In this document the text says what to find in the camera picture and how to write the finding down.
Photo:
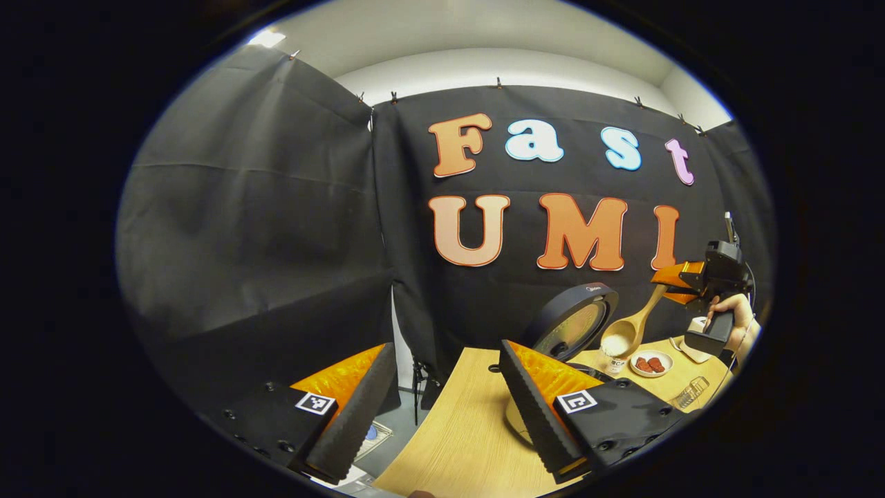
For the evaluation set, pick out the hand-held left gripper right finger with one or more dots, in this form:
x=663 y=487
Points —
x=536 y=415

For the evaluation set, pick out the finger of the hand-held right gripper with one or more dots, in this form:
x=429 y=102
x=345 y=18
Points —
x=684 y=297
x=681 y=273

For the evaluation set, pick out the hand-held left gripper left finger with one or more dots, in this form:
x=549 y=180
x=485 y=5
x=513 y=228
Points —
x=363 y=415

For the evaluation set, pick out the wooden spoon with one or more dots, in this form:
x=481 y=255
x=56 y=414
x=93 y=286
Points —
x=639 y=318

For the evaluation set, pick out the white rice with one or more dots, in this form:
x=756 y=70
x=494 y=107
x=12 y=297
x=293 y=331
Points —
x=614 y=343

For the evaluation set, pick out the clear chopstick holder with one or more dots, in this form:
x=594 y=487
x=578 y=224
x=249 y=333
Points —
x=691 y=393

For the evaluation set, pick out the dark lid rice cooker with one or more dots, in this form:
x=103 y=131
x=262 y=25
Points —
x=570 y=321

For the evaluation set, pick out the blue object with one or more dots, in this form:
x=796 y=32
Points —
x=373 y=432

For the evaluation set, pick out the white patterned mat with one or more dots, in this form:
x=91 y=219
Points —
x=373 y=448

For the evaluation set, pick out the white toaster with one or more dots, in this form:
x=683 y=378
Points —
x=698 y=354

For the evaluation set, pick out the black tripod stand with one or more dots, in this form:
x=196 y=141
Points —
x=418 y=387

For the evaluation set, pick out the white paper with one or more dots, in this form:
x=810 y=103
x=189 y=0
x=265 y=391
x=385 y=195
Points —
x=352 y=477

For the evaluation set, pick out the round white plate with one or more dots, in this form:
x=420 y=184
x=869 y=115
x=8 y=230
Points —
x=665 y=357

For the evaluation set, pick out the red meat piece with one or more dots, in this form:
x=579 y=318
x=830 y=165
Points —
x=643 y=364
x=656 y=364

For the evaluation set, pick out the clear bottle red label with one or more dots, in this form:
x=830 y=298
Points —
x=615 y=364

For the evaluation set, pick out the black backdrop cloth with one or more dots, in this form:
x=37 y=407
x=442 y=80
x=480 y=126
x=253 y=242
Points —
x=242 y=228

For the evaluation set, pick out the row of black cloth clips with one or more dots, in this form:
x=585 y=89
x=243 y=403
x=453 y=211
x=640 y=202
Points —
x=498 y=84

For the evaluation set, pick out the ceiling light panel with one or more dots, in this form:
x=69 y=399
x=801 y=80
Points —
x=266 y=38

